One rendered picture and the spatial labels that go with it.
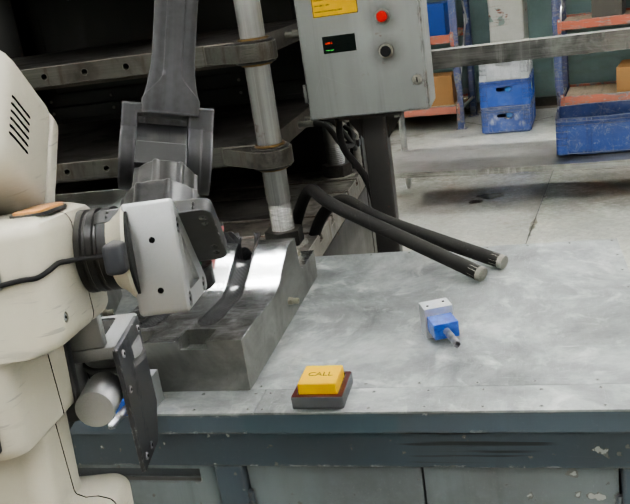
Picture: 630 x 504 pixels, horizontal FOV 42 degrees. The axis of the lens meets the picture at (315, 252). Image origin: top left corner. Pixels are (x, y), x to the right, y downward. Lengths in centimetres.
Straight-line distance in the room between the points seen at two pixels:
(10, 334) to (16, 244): 8
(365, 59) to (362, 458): 103
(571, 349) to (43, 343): 85
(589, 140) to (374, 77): 298
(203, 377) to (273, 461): 18
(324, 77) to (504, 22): 555
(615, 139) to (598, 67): 294
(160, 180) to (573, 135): 415
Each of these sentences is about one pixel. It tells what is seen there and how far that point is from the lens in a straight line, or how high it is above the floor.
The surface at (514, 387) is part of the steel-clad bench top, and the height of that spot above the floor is 80.
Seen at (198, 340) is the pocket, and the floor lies 87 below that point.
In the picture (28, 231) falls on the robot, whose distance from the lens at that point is 77.
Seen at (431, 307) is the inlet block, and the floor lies 85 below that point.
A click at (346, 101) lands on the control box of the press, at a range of 203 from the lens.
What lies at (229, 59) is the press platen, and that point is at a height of 126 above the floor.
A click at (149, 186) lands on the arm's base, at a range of 84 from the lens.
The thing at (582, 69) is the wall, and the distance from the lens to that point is 779.
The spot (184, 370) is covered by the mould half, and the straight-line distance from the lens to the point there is 135.
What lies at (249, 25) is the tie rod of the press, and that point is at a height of 133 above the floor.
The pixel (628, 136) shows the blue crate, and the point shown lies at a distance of 488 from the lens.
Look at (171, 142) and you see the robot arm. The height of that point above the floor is 126.
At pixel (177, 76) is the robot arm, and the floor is 132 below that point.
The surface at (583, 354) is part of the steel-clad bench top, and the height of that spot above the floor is 80.
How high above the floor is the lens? 140
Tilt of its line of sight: 18 degrees down
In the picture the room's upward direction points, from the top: 8 degrees counter-clockwise
